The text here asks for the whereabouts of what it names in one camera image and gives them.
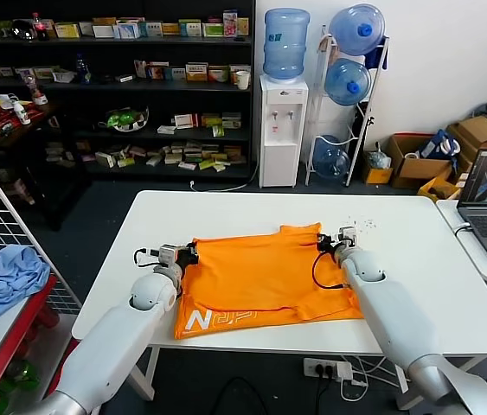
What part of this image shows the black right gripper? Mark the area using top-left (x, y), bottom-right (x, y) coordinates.
top-left (317, 233), bottom-right (341, 256)

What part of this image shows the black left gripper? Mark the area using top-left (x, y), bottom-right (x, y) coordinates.
top-left (176, 242), bottom-right (201, 265)

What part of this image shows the orange t-shirt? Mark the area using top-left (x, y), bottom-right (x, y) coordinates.
top-left (172, 222), bottom-right (366, 342)

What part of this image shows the small yellow box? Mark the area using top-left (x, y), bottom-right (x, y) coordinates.
top-left (361, 164), bottom-right (395, 186)

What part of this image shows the clear plastic bag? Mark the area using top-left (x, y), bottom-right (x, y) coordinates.
top-left (364, 147), bottom-right (394, 170)

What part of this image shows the white metal jug rack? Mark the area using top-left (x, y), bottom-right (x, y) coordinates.
top-left (304, 24), bottom-right (391, 187)

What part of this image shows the white water dispenser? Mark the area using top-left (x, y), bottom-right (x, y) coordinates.
top-left (259, 73), bottom-right (310, 189)

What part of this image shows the yellow open crate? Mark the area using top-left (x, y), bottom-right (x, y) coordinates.
top-left (416, 175), bottom-right (462, 202)

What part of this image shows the white table leg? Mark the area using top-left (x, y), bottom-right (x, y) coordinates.
top-left (132, 345), bottom-right (161, 401)

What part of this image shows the open cardboard box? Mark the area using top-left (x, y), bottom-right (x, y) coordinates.
top-left (387, 132), bottom-right (453, 190)

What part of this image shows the white power strip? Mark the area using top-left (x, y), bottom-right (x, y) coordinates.
top-left (302, 357), bottom-right (355, 384)

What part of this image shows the white red medicine box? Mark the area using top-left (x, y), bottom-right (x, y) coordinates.
top-left (174, 112), bottom-right (202, 130)

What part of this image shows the blue white bag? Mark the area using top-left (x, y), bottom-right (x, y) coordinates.
top-left (419, 128), bottom-right (462, 162)

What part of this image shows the basket of green packets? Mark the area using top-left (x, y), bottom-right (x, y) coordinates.
top-left (99, 106), bottom-right (151, 134)

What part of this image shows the light blue crumpled garment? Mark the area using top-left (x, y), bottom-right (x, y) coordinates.
top-left (0, 245), bottom-right (52, 323)

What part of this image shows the yellow orange medicine box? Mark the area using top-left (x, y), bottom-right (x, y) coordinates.
top-left (186, 62), bottom-right (209, 82)

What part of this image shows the orange white medicine box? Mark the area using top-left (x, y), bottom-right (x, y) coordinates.
top-left (208, 65), bottom-right (231, 83)

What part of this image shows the red orange medicine box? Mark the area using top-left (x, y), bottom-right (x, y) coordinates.
top-left (146, 63), bottom-right (170, 81)

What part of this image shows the red metal shelf rack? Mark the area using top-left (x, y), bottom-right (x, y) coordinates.
top-left (0, 274), bottom-right (82, 415)

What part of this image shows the brown cardboard box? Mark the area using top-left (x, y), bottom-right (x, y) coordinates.
top-left (445, 115), bottom-right (487, 162)

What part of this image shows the dark blue hanging cloth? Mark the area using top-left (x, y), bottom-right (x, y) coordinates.
top-left (363, 36), bottom-right (390, 71)

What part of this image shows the dark wooden side table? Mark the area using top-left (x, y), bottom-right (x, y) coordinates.
top-left (0, 99), bottom-right (93, 232)

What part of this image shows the blue water jug with label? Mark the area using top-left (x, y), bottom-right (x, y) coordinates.
top-left (263, 7), bottom-right (311, 84)

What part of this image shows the green plastic bottle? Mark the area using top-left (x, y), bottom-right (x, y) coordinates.
top-left (0, 359), bottom-right (40, 412)

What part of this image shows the blue drink bottle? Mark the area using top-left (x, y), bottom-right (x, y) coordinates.
top-left (74, 53), bottom-right (93, 84)

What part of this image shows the white bottle green label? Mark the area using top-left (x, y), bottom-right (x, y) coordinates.
top-left (13, 99), bottom-right (33, 126)

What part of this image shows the open white box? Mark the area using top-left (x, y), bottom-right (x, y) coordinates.
top-left (53, 67), bottom-right (77, 85)

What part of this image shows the clear bottle pink label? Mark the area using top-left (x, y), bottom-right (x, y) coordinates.
top-left (25, 73), bottom-right (50, 106)

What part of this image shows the black shelving unit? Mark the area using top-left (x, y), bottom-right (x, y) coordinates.
top-left (0, 0), bottom-right (257, 182)

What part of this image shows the blue white medicine box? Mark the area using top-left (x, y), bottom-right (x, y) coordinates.
top-left (113, 21), bottom-right (142, 40)

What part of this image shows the cola bottle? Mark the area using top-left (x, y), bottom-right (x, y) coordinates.
top-left (30, 11), bottom-right (50, 42)

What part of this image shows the shiny metal bowl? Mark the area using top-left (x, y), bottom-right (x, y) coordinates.
top-left (11, 17), bottom-right (36, 42)

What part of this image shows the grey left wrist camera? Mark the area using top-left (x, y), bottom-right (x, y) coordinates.
top-left (156, 244), bottom-right (179, 265)

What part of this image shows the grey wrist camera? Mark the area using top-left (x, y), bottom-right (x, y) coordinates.
top-left (337, 225), bottom-right (359, 246)
top-left (156, 244), bottom-right (179, 265)

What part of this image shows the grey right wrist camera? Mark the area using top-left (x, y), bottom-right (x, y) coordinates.
top-left (337, 225), bottom-right (359, 246)

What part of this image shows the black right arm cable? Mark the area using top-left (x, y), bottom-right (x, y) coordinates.
top-left (311, 248), bottom-right (350, 290)

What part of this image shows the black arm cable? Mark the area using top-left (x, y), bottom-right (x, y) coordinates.
top-left (133, 246), bottom-right (160, 269)
top-left (311, 248), bottom-right (350, 290)

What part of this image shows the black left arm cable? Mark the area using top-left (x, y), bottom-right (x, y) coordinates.
top-left (133, 246), bottom-right (160, 269)

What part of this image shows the white power cord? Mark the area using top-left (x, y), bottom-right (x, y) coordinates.
top-left (189, 164), bottom-right (260, 194)

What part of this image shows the black floor cable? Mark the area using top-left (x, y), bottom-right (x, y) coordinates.
top-left (221, 377), bottom-right (272, 415)

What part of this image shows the white wire grid panel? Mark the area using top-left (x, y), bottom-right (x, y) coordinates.
top-left (0, 136), bottom-right (83, 319)

